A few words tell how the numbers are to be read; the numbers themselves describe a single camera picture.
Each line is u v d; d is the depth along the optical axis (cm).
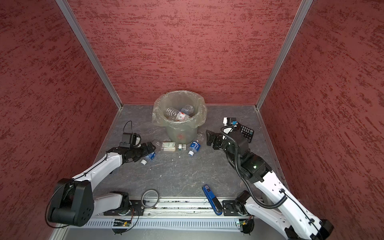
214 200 73
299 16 74
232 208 74
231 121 56
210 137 59
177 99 95
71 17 74
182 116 87
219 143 59
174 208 76
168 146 90
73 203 41
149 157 87
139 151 78
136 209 73
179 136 90
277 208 39
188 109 95
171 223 77
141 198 76
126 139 70
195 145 92
